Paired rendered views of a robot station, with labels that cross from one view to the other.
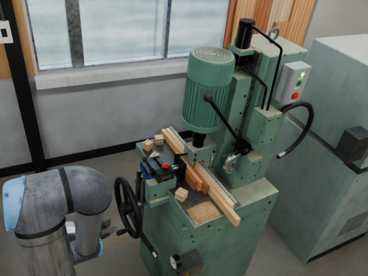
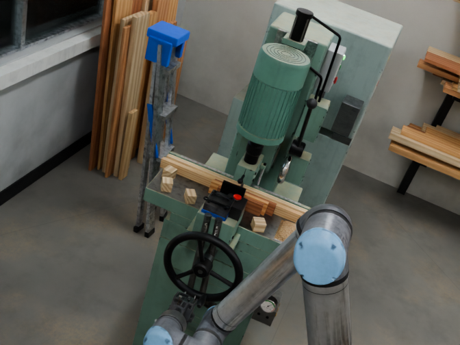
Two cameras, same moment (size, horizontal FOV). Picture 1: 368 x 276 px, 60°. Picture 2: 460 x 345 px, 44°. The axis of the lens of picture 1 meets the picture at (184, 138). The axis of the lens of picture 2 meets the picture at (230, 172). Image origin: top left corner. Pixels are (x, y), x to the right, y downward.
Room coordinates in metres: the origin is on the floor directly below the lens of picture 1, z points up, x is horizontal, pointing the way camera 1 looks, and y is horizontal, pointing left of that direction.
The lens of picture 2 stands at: (-0.05, 1.31, 2.15)
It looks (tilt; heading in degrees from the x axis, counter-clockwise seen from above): 32 degrees down; 313
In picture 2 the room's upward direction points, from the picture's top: 18 degrees clockwise
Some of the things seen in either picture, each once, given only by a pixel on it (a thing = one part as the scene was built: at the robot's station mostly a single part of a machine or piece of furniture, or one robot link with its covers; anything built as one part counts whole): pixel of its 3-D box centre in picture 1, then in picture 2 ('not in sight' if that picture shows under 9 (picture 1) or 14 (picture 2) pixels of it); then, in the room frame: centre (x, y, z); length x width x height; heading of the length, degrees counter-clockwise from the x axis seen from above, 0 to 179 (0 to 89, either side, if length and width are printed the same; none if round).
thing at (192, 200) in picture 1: (171, 180); (222, 216); (1.09, 0.03, 0.87); 0.61 x 0.30 x 0.06; 35
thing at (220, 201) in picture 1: (194, 170); (241, 194); (1.13, -0.07, 0.92); 0.68 x 0.02 x 0.04; 35
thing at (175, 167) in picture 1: (174, 167); (228, 198); (1.10, 0.03, 0.95); 0.09 x 0.07 x 0.09; 35
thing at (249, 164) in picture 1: (248, 164); (295, 165); (1.12, -0.31, 1.02); 0.09 x 0.07 x 0.12; 35
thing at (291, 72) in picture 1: (292, 83); (330, 67); (1.21, -0.41, 1.40); 0.10 x 0.06 x 0.16; 125
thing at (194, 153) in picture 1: (200, 151); (248, 168); (1.15, -0.08, 1.03); 0.14 x 0.07 x 0.09; 125
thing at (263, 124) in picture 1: (263, 125); (313, 118); (1.14, -0.33, 1.22); 0.09 x 0.08 x 0.15; 125
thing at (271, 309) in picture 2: (176, 262); (268, 304); (0.81, -0.04, 0.65); 0.06 x 0.04 x 0.08; 35
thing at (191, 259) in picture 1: (188, 265); (267, 305); (0.84, -0.10, 0.58); 0.12 x 0.08 x 0.08; 125
